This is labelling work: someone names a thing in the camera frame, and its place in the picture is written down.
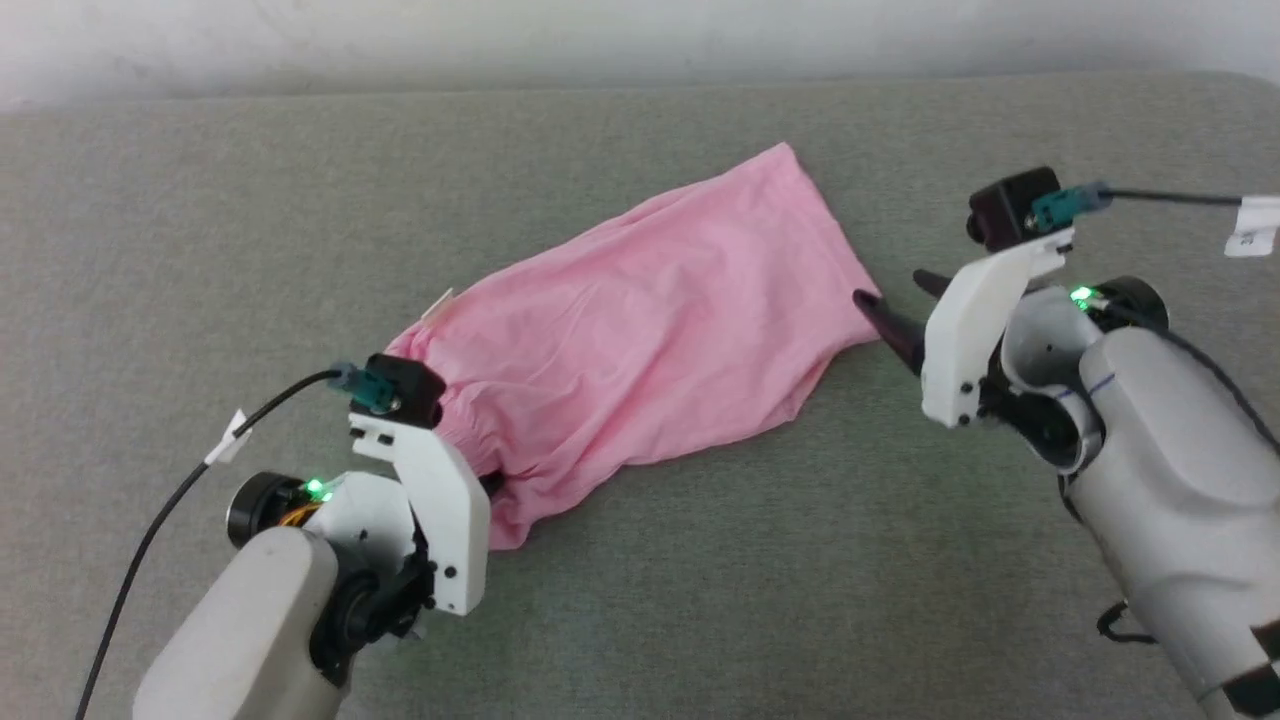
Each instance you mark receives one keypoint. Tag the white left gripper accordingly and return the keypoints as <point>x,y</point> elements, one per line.
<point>450,520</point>

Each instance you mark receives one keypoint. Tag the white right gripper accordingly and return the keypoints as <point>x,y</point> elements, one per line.
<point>965,330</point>

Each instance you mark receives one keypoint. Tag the pink cloth garment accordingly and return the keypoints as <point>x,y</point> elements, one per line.
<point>650,330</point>

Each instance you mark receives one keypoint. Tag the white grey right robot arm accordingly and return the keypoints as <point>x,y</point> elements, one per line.
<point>1170,450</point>

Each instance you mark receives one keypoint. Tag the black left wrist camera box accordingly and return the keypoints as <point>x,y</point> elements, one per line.
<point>410,385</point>

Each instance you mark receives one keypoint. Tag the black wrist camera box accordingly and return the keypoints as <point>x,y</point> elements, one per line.
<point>410,385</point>
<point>1005,205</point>

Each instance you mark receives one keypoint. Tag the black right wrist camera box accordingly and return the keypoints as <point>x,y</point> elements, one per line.
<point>1005,205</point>

